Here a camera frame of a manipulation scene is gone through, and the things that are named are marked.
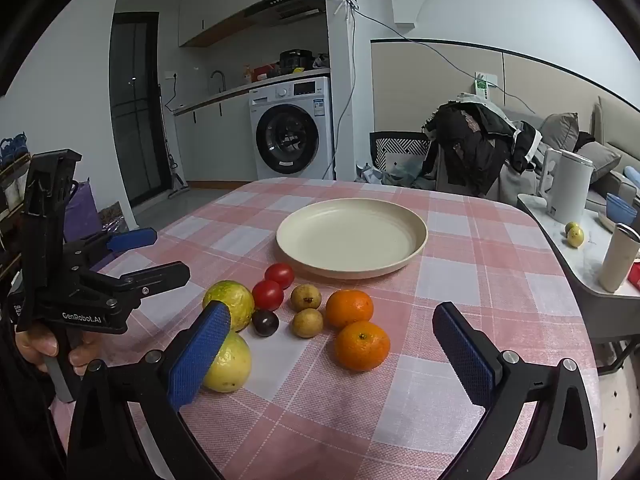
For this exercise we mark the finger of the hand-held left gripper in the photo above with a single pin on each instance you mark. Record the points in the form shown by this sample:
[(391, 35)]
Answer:
[(160, 277), (132, 239)]

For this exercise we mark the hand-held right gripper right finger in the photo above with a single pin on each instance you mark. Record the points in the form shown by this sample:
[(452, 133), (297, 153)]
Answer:
[(465, 360)]

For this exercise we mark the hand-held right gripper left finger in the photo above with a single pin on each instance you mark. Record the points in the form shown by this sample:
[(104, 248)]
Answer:
[(197, 355)]

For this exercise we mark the yellow-green guava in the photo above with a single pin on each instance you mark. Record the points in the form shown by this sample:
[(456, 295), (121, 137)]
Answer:
[(236, 296), (232, 366)]

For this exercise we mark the red tomato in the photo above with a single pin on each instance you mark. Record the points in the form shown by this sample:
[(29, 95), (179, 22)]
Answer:
[(267, 295), (280, 274)]

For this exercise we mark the orange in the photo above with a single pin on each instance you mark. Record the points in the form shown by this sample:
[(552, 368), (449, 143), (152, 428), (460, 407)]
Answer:
[(350, 308), (361, 346)]

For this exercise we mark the cream round plate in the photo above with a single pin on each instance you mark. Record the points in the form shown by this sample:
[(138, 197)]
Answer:
[(350, 235)]

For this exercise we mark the person's left hand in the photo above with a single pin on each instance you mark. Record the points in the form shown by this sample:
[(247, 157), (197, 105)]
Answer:
[(34, 347)]

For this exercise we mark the purple bag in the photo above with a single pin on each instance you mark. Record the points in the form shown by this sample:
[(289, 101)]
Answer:
[(80, 210)]

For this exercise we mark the dark purple plum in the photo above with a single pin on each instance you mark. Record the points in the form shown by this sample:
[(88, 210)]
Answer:
[(265, 322)]

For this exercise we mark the white mop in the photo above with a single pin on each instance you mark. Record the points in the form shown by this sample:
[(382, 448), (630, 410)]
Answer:
[(170, 160)]

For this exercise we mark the pink checked tablecloth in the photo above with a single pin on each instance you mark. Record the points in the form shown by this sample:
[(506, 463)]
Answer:
[(450, 260)]

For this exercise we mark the dark glass door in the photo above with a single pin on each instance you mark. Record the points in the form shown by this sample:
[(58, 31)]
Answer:
[(135, 110)]

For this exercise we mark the white kitchen counter cabinet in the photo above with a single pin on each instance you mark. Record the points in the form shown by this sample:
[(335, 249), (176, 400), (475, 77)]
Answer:
[(215, 135)]

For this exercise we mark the white marble side table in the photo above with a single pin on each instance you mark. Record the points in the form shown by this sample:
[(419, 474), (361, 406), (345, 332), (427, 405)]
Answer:
[(575, 270)]

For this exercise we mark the small green fruit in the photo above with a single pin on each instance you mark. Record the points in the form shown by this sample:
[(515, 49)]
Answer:
[(570, 226)]

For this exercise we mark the kitchen faucet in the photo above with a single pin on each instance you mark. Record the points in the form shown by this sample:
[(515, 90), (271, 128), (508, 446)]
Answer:
[(218, 79)]

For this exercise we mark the white tumbler cup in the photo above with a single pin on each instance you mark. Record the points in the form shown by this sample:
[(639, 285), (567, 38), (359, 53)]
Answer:
[(617, 260)]

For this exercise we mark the red box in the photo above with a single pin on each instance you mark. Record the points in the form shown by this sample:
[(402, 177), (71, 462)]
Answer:
[(635, 276)]

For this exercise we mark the pile of bags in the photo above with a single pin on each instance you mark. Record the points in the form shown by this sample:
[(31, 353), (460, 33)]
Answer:
[(385, 172)]

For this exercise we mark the white electric kettle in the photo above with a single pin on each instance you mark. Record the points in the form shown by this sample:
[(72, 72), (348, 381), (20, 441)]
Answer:
[(570, 185)]

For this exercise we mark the dark jacket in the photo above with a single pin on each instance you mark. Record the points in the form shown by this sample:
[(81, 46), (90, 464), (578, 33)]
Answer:
[(470, 145)]

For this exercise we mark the stacked blue bowls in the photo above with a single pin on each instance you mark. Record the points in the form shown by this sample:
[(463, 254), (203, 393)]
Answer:
[(620, 207)]

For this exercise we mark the white washing machine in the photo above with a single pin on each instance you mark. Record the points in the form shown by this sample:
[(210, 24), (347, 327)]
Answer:
[(310, 110)]

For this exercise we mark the black white patterned bag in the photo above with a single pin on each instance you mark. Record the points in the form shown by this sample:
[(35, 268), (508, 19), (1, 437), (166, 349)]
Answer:
[(400, 145)]

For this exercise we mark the black pot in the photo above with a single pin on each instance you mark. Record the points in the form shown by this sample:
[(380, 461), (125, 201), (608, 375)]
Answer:
[(295, 58)]

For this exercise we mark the grey cushion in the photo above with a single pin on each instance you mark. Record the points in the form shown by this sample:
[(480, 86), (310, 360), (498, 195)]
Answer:
[(560, 130)]

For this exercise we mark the range hood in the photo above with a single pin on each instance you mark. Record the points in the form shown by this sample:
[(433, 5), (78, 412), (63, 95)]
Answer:
[(285, 7)]

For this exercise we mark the grey sofa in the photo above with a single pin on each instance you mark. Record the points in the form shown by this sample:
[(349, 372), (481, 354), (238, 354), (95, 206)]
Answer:
[(615, 125)]

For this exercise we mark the white wall cabinets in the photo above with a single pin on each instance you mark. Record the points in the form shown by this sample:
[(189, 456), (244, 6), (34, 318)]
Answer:
[(225, 5)]

